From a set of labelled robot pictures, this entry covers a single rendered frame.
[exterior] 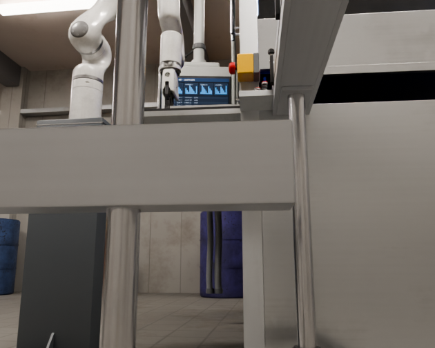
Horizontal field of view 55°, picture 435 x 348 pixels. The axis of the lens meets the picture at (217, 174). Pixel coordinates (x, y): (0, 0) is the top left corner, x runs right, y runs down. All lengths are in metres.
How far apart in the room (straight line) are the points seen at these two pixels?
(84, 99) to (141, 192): 1.12
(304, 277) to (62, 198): 0.71
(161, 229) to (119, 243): 4.81
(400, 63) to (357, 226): 0.58
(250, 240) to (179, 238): 4.01
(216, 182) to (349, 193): 0.88
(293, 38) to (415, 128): 0.67
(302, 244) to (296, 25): 0.55
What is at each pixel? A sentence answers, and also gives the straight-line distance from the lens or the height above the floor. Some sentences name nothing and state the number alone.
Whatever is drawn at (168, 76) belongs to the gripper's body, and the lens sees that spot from 1.64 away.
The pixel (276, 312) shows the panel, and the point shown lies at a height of 0.20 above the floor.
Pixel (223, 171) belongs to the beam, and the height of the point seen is 0.48.
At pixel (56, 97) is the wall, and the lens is 6.42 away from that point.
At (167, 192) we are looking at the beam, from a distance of 0.59.
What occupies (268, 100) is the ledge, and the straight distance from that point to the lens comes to 1.37.
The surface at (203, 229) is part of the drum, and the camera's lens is 4.62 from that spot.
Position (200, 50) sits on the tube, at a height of 1.69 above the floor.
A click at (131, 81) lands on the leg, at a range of 0.67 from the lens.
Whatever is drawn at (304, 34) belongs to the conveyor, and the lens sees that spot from 0.99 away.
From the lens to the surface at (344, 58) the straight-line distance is 1.56.
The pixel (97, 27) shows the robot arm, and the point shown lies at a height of 1.24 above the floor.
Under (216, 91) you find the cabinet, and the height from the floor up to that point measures 1.38.
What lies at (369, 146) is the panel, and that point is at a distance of 1.47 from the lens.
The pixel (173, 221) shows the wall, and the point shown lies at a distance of 5.39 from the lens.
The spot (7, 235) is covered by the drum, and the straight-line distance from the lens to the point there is 5.57.
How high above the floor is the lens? 0.35
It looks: 12 degrees up
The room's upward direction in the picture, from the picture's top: straight up
